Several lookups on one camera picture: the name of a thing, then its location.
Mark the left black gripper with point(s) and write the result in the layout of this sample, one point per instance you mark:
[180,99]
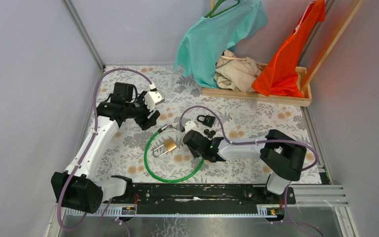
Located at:
[152,120]

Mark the green cable lock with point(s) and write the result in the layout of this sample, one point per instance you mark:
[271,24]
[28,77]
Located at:
[173,167]

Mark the brass padlock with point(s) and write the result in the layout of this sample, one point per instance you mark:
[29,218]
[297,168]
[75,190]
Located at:
[167,146]

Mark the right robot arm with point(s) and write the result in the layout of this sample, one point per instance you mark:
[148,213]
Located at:
[281,153]

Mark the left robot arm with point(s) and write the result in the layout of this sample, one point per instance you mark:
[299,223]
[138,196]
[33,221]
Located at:
[76,188]

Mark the floral table mat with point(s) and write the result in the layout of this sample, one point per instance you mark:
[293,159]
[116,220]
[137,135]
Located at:
[238,119]

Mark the black padlock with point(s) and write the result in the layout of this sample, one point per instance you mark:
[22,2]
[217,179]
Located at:
[206,120]

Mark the black head keys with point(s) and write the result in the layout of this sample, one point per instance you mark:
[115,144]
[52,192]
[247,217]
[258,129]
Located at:
[209,133]

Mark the teal t-shirt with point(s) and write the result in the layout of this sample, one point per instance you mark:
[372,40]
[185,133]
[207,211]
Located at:
[203,43]

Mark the beige crumpled cloth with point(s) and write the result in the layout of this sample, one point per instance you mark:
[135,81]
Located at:
[237,74]

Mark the green clothes hanger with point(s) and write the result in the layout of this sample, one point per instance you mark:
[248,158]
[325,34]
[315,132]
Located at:
[217,7]

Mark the orange t-shirt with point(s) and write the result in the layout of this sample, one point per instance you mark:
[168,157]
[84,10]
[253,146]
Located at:
[280,77]

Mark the wooden tray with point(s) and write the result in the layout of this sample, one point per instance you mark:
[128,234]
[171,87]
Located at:
[295,101]

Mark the wooden rack pole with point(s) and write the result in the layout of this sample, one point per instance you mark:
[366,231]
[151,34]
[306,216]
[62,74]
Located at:
[331,42]

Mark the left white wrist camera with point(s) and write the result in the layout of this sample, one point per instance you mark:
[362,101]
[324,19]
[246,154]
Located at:
[153,98]

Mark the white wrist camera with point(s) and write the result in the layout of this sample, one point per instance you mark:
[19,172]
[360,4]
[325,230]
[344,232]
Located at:
[153,98]
[190,125]

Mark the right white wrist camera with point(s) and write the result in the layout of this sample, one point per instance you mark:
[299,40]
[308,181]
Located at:
[190,125]

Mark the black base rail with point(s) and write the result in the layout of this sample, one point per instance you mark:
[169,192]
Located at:
[204,199]

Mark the aluminium corner post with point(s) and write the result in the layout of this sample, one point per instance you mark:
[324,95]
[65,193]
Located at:
[74,15]

